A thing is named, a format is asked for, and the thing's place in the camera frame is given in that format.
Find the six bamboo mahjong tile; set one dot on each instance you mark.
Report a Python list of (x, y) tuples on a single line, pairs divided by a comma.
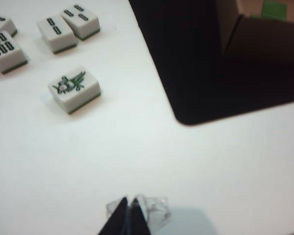
[(6, 51)]

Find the eight bamboo mahjong tile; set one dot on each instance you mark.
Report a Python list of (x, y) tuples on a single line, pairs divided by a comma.
[(2, 24)]

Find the green-backed white mahjong tile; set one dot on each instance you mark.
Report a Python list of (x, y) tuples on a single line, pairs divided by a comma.
[(274, 9)]

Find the three bamboo mahjong tile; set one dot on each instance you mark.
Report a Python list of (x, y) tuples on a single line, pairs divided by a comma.
[(80, 22)]

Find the brown cardboard paper box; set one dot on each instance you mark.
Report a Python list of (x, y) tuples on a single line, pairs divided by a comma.
[(259, 39)]

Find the two bamboo mahjong tile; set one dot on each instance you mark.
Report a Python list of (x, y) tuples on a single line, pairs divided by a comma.
[(56, 36)]

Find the bird print mahjong tile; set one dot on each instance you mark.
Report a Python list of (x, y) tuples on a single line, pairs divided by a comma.
[(73, 90)]

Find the black rectangular mat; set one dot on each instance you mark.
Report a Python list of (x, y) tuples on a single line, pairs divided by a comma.
[(186, 73)]

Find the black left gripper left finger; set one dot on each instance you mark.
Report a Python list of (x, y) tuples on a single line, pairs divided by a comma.
[(118, 218)]

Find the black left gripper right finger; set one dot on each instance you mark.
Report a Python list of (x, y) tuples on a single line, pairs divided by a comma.
[(138, 218)]

